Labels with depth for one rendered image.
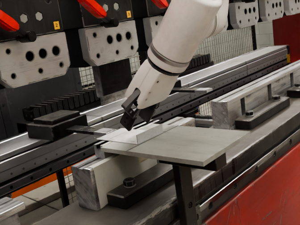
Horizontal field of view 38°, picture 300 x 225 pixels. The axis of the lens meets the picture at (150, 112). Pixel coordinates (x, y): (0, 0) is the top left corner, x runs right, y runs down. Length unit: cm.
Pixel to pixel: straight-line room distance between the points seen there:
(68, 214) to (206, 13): 50
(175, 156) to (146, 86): 15
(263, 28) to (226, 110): 799
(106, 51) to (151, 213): 34
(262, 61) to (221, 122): 83
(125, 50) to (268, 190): 64
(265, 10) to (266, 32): 774
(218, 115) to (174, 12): 63
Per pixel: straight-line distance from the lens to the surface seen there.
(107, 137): 100
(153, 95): 87
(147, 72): 84
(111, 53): 92
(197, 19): 78
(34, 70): 80
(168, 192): 98
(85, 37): 88
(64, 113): 118
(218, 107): 135
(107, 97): 98
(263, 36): 932
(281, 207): 146
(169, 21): 80
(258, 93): 152
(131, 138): 97
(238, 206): 120
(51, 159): 119
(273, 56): 226
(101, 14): 86
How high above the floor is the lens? 127
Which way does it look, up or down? 13 degrees down
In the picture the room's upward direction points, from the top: 8 degrees counter-clockwise
